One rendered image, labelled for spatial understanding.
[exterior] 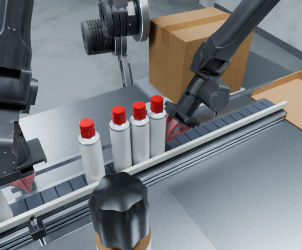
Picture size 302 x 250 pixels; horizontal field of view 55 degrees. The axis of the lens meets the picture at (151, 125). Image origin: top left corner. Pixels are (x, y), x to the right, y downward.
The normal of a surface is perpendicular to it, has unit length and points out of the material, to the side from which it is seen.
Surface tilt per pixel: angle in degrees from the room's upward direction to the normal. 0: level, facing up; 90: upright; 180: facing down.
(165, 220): 0
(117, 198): 0
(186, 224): 0
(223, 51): 111
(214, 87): 69
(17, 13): 81
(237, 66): 90
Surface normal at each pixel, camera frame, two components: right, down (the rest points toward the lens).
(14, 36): 0.40, 0.44
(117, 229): -0.35, 0.59
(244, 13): -0.87, -0.03
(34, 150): -0.01, -0.77
